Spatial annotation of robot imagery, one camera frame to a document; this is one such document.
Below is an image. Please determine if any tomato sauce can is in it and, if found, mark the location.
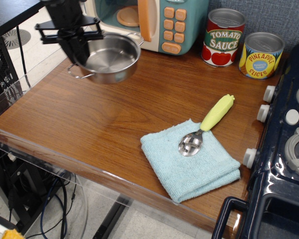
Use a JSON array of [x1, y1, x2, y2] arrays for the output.
[[201, 8, 246, 67]]

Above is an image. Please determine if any dark blue toy stove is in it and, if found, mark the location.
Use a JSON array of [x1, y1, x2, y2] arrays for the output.
[[212, 44, 299, 239]]

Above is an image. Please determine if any white stove knob middle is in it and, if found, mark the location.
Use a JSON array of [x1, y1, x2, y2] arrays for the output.
[[257, 105, 270, 123]]

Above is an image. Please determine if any black table leg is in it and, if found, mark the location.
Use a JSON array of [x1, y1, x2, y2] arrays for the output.
[[92, 202, 127, 239]]

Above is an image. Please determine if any yellow sponge object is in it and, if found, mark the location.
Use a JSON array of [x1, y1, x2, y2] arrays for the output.
[[1, 229, 24, 239]]

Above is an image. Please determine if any blue cable under table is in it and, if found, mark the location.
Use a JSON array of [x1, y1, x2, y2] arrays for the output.
[[39, 174, 68, 239]]

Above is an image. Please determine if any black side desk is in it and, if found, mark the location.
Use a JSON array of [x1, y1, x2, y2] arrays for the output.
[[0, 0, 48, 45]]

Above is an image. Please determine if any clear acrylic table guard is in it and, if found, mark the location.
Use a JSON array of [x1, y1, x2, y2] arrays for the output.
[[0, 44, 216, 228]]

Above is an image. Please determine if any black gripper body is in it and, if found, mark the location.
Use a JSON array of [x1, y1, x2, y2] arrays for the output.
[[35, 0, 104, 44]]

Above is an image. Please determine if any white stove knob bottom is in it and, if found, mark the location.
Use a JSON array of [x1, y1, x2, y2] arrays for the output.
[[243, 148, 257, 169]]

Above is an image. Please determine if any pineapple slices can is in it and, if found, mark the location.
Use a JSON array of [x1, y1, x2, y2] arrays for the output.
[[239, 32, 285, 80]]

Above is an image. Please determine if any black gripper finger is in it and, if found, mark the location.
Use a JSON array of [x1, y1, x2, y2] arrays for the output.
[[70, 39, 90, 65], [59, 42, 76, 64]]

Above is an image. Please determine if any white stove knob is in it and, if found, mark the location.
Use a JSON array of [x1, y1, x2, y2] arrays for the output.
[[257, 105, 270, 123], [243, 148, 257, 169], [263, 86, 276, 103]]

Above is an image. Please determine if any spoon with yellow corn handle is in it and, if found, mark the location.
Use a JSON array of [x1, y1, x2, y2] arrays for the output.
[[178, 94, 235, 157]]

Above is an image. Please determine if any white stove knob top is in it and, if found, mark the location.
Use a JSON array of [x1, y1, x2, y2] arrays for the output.
[[263, 86, 276, 103]]

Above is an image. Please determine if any teal toy microwave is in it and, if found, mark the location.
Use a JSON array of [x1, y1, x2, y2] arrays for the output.
[[84, 0, 209, 55]]

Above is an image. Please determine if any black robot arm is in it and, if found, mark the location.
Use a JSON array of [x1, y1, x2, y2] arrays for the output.
[[35, 0, 104, 65]]

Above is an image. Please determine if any silver two-handled pot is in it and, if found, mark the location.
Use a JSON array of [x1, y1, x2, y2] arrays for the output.
[[67, 32, 145, 84]]

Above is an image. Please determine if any light blue folded cloth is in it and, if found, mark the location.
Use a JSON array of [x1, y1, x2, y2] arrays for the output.
[[140, 119, 240, 203]]

